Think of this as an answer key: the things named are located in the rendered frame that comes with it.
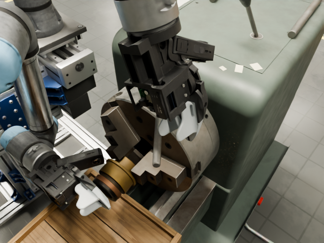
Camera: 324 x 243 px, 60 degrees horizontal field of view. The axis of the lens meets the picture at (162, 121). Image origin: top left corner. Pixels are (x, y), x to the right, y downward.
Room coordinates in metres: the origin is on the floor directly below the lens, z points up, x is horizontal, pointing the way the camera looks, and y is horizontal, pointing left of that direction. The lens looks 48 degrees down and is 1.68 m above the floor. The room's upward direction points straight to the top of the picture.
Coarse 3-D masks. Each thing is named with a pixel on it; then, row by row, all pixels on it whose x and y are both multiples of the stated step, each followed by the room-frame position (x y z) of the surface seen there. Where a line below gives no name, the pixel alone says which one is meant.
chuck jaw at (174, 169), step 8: (152, 152) 0.42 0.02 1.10; (144, 160) 0.39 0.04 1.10; (168, 160) 0.39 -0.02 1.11; (136, 168) 0.37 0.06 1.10; (144, 168) 0.37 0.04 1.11; (152, 168) 0.37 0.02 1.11; (160, 168) 0.36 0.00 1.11; (168, 168) 0.36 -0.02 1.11; (176, 168) 0.36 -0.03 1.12; (184, 168) 0.36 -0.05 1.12; (136, 176) 0.35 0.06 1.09; (144, 176) 0.35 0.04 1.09; (152, 176) 0.35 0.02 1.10; (160, 176) 0.35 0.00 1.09; (168, 176) 0.34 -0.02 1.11; (176, 176) 0.34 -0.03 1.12; (184, 176) 0.36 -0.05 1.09; (192, 176) 0.36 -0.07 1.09; (176, 184) 0.33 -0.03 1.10
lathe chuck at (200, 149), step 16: (112, 96) 0.53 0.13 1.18; (128, 96) 0.49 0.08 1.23; (128, 112) 0.47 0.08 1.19; (144, 112) 0.44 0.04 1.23; (144, 128) 0.44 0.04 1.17; (176, 144) 0.38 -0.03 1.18; (192, 144) 0.39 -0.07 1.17; (208, 144) 0.42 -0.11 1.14; (176, 160) 0.38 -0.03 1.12; (192, 160) 0.36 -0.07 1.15; (208, 160) 0.40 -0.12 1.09
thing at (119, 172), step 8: (112, 160) 0.38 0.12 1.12; (120, 160) 0.39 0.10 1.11; (128, 160) 0.39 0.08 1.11; (104, 168) 0.36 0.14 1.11; (112, 168) 0.36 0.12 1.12; (120, 168) 0.36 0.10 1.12; (128, 168) 0.37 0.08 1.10; (96, 176) 0.35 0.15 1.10; (104, 176) 0.34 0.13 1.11; (112, 176) 0.34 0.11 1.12; (120, 176) 0.34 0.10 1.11; (128, 176) 0.35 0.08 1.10; (96, 184) 0.34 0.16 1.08; (104, 184) 0.32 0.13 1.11; (112, 184) 0.33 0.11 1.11; (120, 184) 0.33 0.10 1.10; (128, 184) 0.34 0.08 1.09; (104, 192) 0.33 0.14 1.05; (112, 192) 0.31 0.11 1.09; (120, 192) 0.32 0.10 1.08; (112, 200) 0.31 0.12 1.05
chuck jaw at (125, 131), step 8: (112, 104) 0.50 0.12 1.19; (112, 112) 0.47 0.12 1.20; (120, 112) 0.48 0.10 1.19; (104, 120) 0.46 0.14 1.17; (112, 120) 0.45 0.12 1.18; (120, 120) 0.46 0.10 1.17; (128, 120) 0.47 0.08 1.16; (112, 128) 0.45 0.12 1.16; (120, 128) 0.44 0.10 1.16; (128, 128) 0.45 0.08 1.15; (112, 136) 0.42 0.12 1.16; (120, 136) 0.43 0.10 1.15; (128, 136) 0.44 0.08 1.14; (136, 136) 0.45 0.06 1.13; (112, 144) 0.42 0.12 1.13; (120, 144) 0.41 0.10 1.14; (128, 144) 0.42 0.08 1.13; (112, 152) 0.40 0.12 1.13; (120, 152) 0.40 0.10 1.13
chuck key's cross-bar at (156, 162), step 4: (156, 116) 0.34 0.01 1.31; (156, 120) 0.33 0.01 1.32; (160, 120) 0.33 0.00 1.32; (156, 124) 0.32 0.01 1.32; (156, 128) 0.31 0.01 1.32; (156, 132) 0.30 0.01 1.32; (156, 136) 0.29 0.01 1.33; (160, 136) 0.29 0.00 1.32; (156, 140) 0.28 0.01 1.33; (160, 140) 0.28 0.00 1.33; (156, 144) 0.27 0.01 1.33; (160, 144) 0.27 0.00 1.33; (156, 148) 0.26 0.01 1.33; (160, 148) 0.26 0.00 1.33; (156, 152) 0.25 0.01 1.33; (160, 152) 0.25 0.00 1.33; (156, 156) 0.24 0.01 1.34; (160, 156) 0.24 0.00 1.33; (152, 160) 0.24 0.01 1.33; (156, 160) 0.23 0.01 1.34; (160, 160) 0.24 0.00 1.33; (152, 164) 0.23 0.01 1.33; (156, 164) 0.23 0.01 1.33; (160, 164) 0.23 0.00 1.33
